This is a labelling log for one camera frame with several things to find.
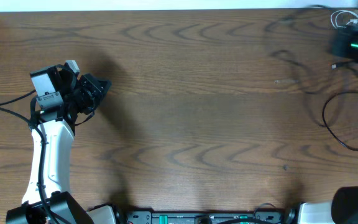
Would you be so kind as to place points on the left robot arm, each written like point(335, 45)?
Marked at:
point(61, 94)

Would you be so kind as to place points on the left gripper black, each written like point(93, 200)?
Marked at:
point(92, 88)

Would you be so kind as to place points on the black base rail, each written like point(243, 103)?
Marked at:
point(260, 216)

